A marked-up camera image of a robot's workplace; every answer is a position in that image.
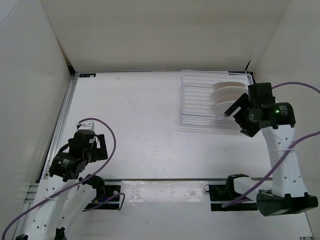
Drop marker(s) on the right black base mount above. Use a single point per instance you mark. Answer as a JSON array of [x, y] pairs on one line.
[[219, 195]]

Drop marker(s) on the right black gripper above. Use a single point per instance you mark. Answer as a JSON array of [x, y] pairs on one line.
[[250, 129]]

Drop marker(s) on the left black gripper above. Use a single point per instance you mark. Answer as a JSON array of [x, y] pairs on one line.
[[100, 153]]

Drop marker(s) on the white wire dish rack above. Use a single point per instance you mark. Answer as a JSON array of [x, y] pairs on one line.
[[206, 95]]

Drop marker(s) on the left blue corner label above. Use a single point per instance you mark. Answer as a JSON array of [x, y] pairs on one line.
[[87, 75]]

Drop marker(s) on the orange patterned glass plate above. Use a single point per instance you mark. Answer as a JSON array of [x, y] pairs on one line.
[[218, 110]]

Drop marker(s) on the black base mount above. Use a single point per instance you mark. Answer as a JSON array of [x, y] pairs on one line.
[[219, 195], [111, 188]]

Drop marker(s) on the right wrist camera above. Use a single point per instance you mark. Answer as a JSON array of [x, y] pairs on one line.
[[259, 90]]

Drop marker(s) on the front white plate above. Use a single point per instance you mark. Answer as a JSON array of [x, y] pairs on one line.
[[231, 93]]

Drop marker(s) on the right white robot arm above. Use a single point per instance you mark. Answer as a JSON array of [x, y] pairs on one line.
[[282, 190]]

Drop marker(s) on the white plate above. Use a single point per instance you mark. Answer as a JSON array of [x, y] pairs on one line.
[[220, 85], [231, 93]]

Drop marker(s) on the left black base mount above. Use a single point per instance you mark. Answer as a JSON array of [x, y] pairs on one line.
[[111, 188]]

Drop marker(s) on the rear white plate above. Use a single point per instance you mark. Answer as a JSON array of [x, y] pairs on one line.
[[220, 85]]

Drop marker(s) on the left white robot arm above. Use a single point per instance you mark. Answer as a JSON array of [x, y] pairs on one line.
[[67, 194]]

